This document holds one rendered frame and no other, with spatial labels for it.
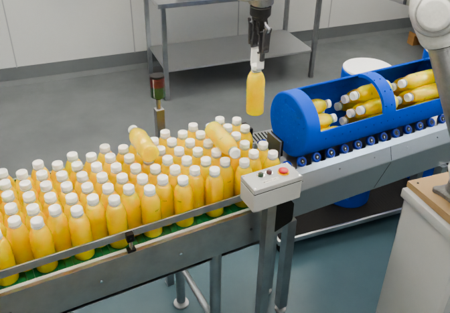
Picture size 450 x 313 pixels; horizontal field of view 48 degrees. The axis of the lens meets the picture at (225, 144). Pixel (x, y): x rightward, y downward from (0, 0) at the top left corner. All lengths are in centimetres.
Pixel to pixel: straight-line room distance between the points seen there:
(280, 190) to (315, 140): 35
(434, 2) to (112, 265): 129
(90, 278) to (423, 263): 122
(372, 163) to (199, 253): 93
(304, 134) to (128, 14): 347
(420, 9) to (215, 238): 108
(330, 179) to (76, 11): 350
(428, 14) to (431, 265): 99
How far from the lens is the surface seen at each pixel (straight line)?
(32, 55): 529
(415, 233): 209
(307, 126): 204
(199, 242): 194
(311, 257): 312
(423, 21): 147
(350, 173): 235
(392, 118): 234
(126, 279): 191
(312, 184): 223
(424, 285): 215
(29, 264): 177
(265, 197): 180
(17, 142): 435
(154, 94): 219
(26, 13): 516
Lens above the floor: 217
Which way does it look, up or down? 32 degrees down
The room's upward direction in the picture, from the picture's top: 1 degrees clockwise
